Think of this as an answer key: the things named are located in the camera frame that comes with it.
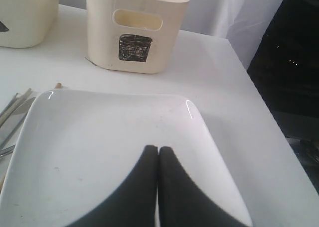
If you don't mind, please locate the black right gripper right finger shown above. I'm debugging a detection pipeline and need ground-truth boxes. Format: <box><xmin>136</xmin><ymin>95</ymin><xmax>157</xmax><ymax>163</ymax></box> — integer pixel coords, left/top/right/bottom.
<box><xmin>159</xmin><ymin>146</ymin><xmax>241</xmax><ymax>227</ymax></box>

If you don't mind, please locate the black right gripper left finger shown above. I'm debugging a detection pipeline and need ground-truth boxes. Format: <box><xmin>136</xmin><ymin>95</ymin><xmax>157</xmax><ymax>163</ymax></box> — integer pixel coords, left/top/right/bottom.
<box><xmin>70</xmin><ymin>145</ymin><xmax>159</xmax><ymax>227</ymax></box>

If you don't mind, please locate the steel fork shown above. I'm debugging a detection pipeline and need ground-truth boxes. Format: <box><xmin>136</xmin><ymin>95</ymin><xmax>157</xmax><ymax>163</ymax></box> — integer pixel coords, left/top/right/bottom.
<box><xmin>0</xmin><ymin>145</ymin><xmax>15</xmax><ymax>158</ymax></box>

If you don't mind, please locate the wooden chopstick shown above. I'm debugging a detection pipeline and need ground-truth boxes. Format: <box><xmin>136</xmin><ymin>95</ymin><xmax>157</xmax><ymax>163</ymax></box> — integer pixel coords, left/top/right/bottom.
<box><xmin>0</xmin><ymin>88</ymin><xmax>32</xmax><ymax>126</ymax></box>
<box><xmin>54</xmin><ymin>83</ymin><xmax>67</xmax><ymax>89</ymax></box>

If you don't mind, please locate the steel table knife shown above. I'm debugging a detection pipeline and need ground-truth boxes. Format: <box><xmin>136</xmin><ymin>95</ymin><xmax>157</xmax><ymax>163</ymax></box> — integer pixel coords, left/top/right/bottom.
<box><xmin>0</xmin><ymin>97</ymin><xmax>35</xmax><ymax>149</ymax></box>

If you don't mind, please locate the white square plate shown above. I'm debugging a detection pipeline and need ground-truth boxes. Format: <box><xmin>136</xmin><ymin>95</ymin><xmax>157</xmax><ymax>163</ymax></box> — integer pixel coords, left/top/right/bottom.
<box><xmin>0</xmin><ymin>89</ymin><xmax>253</xmax><ymax>227</ymax></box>

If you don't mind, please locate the cream bin with square mark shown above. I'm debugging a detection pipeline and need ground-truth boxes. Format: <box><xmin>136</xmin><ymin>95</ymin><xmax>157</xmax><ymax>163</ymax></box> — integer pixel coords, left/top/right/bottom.
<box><xmin>86</xmin><ymin>0</ymin><xmax>190</xmax><ymax>74</ymax></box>

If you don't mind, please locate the white backdrop curtain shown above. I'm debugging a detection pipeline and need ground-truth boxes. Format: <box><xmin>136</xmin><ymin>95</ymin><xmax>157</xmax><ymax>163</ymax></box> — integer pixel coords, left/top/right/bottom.
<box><xmin>57</xmin><ymin>0</ymin><xmax>290</xmax><ymax>71</ymax></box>

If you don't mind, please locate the cream bin with triangle mark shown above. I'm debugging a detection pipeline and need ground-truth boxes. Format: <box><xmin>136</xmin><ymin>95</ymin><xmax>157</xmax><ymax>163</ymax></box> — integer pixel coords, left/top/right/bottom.
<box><xmin>0</xmin><ymin>0</ymin><xmax>59</xmax><ymax>48</ymax></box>

